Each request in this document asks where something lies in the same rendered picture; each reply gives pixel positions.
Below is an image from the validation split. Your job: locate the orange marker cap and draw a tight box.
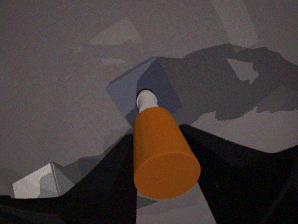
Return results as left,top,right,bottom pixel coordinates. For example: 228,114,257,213
133,107,201,198

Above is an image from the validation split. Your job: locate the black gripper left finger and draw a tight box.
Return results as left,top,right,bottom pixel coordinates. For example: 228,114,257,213
0,133,137,224

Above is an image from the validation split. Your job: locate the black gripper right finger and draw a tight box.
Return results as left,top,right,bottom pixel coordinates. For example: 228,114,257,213
180,124,298,224

